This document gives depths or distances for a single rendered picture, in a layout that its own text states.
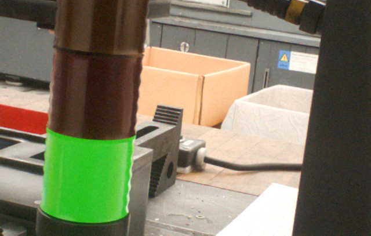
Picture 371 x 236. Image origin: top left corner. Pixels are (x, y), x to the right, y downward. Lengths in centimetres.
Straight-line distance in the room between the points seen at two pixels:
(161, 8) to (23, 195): 21
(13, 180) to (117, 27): 30
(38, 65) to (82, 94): 567
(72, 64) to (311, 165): 23
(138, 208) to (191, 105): 220
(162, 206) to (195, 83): 207
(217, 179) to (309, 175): 45
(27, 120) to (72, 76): 63
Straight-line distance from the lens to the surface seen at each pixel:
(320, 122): 49
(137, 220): 71
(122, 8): 31
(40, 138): 70
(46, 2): 54
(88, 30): 31
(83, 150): 32
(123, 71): 31
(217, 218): 81
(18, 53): 607
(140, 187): 70
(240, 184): 94
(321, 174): 50
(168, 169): 89
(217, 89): 300
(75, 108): 31
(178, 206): 83
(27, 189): 57
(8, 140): 71
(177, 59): 349
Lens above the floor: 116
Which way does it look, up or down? 12 degrees down
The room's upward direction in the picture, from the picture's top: 7 degrees clockwise
